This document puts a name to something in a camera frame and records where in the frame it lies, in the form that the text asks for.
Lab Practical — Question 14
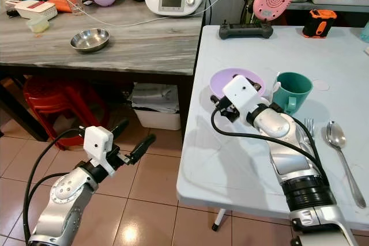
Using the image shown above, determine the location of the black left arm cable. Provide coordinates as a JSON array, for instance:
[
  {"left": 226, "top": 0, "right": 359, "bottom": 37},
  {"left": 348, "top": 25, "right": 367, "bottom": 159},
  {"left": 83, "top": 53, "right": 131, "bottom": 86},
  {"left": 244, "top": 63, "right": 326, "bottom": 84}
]
[{"left": 22, "top": 128, "right": 87, "bottom": 241}]

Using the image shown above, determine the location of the stainless steel bowl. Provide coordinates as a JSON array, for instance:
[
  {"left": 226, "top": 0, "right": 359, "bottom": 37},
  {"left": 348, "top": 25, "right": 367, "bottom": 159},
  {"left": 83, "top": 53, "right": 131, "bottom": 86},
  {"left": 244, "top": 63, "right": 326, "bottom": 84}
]
[{"left": 70, "top": 28, "right": 111, "bottom": 54}]

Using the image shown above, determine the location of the steel spoon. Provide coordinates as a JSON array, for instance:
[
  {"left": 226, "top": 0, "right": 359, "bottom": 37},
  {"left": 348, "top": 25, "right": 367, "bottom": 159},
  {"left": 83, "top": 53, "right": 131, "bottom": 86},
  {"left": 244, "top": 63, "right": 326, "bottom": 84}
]
[{"left": 325, "top": 120, "right": 367, "bottom": 209}]

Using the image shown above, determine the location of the white folding table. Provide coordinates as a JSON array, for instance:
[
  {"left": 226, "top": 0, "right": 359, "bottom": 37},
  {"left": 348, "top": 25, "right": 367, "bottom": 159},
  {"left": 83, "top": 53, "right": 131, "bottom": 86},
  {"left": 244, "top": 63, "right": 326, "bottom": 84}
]
[{"left": 176, "top": 24, "right": 369, "bottom": 244}]

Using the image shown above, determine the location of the white bin with bag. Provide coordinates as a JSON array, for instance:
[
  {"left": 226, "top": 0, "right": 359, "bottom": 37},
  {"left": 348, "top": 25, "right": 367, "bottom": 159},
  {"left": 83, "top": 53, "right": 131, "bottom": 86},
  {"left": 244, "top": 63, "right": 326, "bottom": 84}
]
[{"left": 131, "top": 82, "right": 183, "bottom": 131}]

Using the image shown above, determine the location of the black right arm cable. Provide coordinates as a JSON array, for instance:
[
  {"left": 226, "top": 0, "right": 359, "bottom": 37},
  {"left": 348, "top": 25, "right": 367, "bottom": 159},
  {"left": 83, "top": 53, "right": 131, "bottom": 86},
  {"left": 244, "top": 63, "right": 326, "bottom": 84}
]
[{"left": 210, "top": 108, "right": 325, "bottom": 184}]

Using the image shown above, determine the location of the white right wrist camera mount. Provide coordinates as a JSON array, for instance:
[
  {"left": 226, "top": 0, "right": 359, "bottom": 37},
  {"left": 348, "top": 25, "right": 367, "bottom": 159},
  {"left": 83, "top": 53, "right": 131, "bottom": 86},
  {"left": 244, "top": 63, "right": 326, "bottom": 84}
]
[{"left": 220, "top": 74, "right": 261, "bottom": 114}]

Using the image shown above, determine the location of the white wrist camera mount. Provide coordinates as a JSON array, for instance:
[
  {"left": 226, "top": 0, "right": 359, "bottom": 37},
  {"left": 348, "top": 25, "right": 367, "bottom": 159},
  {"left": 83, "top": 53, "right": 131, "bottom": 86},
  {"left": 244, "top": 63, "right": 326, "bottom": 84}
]
[
  {"left": 220, "top": 74, "right": 261, "bottom": 114},
  {"left": 84, "top": 126, "right": 115, "bottom": 176}
]

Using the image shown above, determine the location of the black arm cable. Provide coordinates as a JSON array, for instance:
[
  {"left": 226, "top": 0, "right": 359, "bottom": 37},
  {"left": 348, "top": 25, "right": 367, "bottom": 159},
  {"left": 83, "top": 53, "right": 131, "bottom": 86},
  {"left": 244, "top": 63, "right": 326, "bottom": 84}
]
[
  {"left": 210, "top": 108, "right": 325, "bottom": 184},
  {"left": 22, "top": 128, "right": 87, "bottom": 241}
]

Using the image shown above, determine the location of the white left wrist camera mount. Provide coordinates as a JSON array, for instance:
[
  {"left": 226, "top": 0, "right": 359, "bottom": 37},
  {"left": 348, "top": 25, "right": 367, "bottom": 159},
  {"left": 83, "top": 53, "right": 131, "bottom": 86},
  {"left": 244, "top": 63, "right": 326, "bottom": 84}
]
[{"left": 84, "top": 126, "right": 115, "bottom": 176}]

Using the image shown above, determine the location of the grey wood-top counter table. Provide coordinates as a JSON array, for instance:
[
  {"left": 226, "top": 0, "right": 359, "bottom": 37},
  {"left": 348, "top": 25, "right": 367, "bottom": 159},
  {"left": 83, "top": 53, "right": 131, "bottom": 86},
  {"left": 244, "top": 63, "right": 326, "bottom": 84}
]
[{"left": 0, "top": 0, "right": 203, "bottom": 143}]

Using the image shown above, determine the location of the orange and black device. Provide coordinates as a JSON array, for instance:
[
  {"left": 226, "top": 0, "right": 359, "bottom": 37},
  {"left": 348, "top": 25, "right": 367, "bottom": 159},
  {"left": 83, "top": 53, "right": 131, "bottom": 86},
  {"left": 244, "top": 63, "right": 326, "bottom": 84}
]
[{"left": 301, "top": 9, "right": 338, "bottom": 39}]

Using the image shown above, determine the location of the red plastic stool stack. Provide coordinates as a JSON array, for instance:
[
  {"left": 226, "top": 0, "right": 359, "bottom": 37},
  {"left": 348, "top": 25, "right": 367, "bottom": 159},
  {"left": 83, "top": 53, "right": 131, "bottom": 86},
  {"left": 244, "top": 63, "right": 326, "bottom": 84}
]
[{"left": 23, "top": 75, "right": 94, "bottom": 138}]

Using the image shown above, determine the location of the teal plastic mug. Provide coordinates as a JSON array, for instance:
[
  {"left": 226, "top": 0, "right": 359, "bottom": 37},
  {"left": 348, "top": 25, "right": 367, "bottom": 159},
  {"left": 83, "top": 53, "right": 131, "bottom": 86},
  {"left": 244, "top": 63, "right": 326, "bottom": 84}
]
[{"left": 271, "top": 71, "right": 314, "bottom": 115}]

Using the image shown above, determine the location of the white lidded food box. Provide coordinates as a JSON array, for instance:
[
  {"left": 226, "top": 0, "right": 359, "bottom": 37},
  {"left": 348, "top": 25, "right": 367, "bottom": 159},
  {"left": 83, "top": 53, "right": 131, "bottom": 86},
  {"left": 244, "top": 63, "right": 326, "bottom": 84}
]
[{"left": 14, "top": 0, "right": 59, "bottom": 21}]

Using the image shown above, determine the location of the orange packet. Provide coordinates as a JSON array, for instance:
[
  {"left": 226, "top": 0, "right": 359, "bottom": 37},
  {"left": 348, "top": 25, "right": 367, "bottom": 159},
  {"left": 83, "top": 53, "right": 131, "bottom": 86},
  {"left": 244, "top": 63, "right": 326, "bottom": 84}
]
[{"left": 47, "top": 0, "right": 73, "bottom": 14}]

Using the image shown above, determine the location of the small pale green cup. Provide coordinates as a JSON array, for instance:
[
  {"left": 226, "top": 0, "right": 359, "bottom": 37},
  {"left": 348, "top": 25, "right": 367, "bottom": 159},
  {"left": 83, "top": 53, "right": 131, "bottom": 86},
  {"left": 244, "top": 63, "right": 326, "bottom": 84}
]
[{"left": 27, "top": 14, "right": 50, "bottom": 34}]

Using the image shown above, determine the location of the steel fork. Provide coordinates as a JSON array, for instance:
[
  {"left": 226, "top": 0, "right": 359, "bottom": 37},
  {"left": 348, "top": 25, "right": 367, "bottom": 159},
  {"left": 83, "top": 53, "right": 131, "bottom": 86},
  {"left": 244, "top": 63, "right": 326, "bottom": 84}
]
[{"left": 303, "top": 118, "right": 316, "bottom": 141}]

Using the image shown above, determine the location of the black handheld controller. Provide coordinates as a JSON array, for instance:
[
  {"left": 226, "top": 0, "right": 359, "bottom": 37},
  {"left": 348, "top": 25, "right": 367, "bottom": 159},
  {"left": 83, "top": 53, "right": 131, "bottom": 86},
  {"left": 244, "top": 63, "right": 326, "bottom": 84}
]
[{"left": 219, "top": 20, "right": 274, "bottom": 40}]

